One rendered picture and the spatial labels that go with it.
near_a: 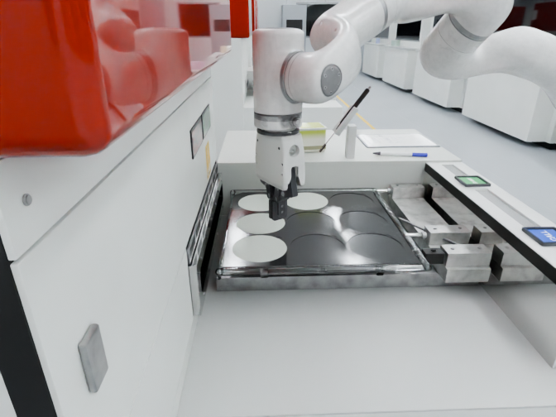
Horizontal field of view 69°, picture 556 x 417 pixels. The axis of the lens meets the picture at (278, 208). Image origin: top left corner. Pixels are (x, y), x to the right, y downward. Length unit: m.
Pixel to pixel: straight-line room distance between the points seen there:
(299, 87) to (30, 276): 0.48
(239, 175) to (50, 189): 0.81
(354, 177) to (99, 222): 0.83
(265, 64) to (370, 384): 0.50
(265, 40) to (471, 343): 0.57
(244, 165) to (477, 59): 0.58
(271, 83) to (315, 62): 0.08
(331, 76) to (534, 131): 4.96
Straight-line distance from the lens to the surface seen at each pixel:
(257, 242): 0.78
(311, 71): 0.62
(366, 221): 0.88
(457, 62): 1.00
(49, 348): 0.26
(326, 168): 1.04
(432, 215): 0.99
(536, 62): 1.07
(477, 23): 0.94
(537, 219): 0.86
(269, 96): 0.68
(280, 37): 0.67
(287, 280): 0.77
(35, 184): 0.24
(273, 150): 0.71
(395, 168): 1.08
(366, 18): 0.83
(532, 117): 5.46
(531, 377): 0.72
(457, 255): 0.79
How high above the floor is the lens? 1.27
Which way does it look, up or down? 24 degrees down
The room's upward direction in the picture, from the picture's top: straight up
